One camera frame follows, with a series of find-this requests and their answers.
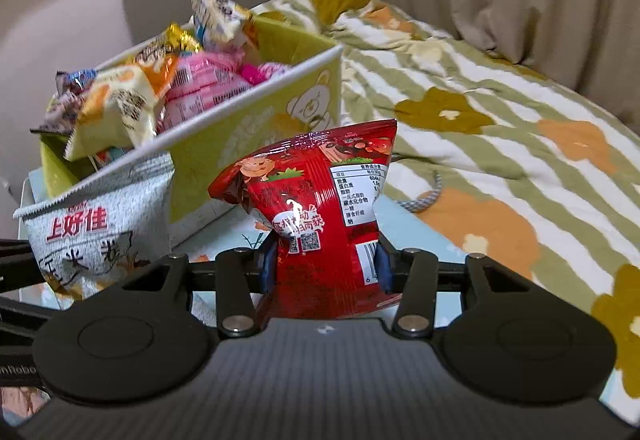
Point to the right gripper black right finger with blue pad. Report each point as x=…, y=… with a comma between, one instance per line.
x=412, y=274

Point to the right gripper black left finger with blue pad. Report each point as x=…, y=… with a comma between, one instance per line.
x=239, y=273

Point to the white grey rice roll bag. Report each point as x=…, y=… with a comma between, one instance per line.
x=98, y=232

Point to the pink snack bag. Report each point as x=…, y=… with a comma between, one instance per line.
x=206, y=80

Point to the white orange chips bag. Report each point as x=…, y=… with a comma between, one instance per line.
x=121, y=107

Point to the dark blue red snack bag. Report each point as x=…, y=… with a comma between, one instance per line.
x=72, y=90

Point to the gold black snack bag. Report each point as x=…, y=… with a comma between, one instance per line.
x=173, y=41

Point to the yellow blue snack bag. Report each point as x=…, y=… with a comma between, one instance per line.
x=223, y=25

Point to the green striped flower blanket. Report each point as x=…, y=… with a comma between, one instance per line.
x=533, y=175

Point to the green storage box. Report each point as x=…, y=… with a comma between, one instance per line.
x=305, y=98

